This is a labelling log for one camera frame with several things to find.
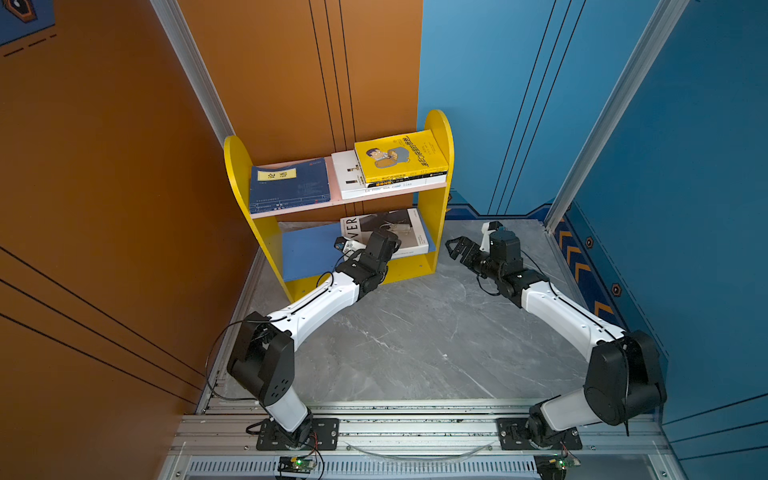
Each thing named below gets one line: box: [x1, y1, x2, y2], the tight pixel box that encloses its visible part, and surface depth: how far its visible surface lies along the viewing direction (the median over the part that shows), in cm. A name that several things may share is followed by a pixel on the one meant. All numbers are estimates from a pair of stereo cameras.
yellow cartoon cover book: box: [354, 130, 448, 183], surface depth 74 cm
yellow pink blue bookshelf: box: [224, 110, 455, 303], surface depth 74 cm
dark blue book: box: [250, 158, 331, 214], surface depth 72 cm
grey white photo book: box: [340, 208, 429, 259], surface depth 98 cm
